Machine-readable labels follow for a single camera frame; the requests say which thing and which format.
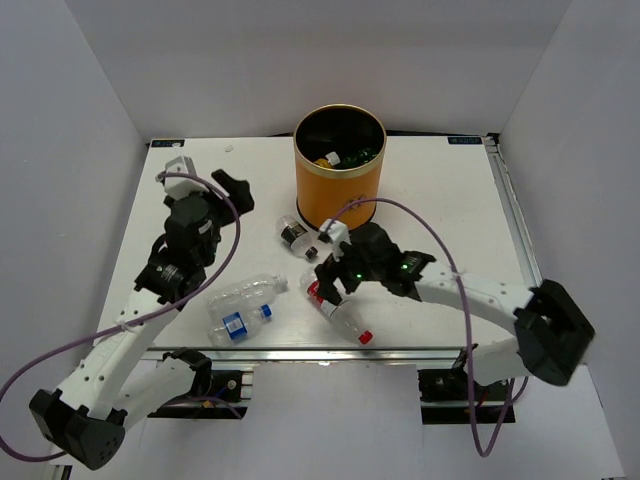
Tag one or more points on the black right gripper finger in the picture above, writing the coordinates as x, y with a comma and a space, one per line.
327, 273
348, 279

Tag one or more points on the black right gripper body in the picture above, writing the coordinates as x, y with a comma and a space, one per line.
352, 264

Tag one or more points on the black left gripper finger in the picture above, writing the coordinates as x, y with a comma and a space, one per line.
225, 181
240, 195

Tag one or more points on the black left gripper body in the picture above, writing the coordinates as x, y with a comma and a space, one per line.
218, 209

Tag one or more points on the red label plastic bottle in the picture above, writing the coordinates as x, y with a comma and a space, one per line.
344, 317

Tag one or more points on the blue label plastic bottle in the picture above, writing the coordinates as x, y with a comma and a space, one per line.
238, 326

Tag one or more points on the yellow cap small bottle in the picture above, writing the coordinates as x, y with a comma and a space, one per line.
329, 161

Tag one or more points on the green plastic bottle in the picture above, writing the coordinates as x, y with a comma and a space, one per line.
357, 158

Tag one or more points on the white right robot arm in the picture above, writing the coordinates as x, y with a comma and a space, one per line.
549, 334

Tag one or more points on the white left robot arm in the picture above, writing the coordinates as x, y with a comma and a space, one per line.
87, 414

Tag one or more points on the orange cylindrical bin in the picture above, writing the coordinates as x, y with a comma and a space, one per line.
323, 193

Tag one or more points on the small black label bottle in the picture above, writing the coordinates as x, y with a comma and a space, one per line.
296, 238

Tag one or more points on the clear crushed plastic bottle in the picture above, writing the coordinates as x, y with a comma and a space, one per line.
248, 294

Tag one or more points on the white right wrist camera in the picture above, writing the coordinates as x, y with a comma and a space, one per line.
334, 233

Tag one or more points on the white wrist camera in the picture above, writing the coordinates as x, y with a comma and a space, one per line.
334, 233
178, 178

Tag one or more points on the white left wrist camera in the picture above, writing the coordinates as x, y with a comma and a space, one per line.
178, 178

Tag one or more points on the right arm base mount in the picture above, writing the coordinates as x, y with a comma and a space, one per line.
444, 395

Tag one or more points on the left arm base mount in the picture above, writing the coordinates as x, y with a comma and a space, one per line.
215, 394

